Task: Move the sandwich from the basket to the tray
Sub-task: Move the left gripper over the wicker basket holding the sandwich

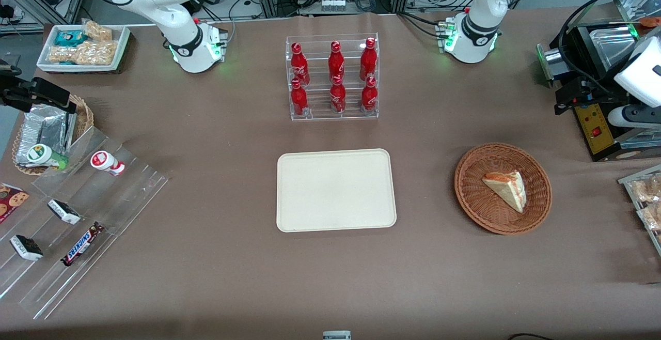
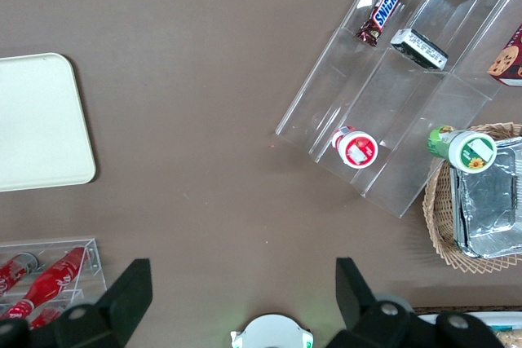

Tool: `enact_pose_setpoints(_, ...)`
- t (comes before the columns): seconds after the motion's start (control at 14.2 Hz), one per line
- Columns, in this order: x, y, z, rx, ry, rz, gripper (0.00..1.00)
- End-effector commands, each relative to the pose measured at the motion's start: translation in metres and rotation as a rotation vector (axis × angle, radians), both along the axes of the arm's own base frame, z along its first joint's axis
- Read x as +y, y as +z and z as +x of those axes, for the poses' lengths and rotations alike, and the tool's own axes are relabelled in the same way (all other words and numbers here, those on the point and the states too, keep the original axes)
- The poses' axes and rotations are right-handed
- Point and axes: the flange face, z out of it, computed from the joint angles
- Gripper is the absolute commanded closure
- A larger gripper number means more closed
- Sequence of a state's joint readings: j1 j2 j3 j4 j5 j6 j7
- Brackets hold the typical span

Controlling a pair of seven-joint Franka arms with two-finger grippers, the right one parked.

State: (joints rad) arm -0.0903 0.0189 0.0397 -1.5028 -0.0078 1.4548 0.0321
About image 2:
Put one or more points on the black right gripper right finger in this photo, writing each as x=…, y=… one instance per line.
x=359, y=307

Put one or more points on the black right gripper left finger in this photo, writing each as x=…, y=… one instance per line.
x=122, y=303

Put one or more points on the red lid yogurt bottle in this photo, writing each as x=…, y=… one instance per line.
x=359, y=151

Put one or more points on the clear acrylic bottle rack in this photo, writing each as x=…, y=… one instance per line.
x=95, y=260

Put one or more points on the black white small box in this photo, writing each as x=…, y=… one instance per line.
x=420, y=48

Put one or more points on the large rice cracker packet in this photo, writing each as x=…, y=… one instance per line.
x=511, y=340

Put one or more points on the green lid yogurt bottle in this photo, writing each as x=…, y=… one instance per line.
x=473, y=154

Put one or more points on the clear acrylic stepped display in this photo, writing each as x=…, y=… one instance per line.
x=367, y=91

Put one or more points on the beige plastic tray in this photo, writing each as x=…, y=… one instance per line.
x=41, y=120

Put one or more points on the dark woven mat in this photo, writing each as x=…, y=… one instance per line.
x=469, y=308

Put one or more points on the light wicker basket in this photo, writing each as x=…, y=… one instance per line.
x=438, y=217

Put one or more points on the white snack tray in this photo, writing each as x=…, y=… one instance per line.
x=456, y=315

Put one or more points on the silver foil package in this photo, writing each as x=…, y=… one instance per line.
x=489, y=201

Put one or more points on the chocolate chip cookie box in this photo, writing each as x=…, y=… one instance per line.
x=510, y=58

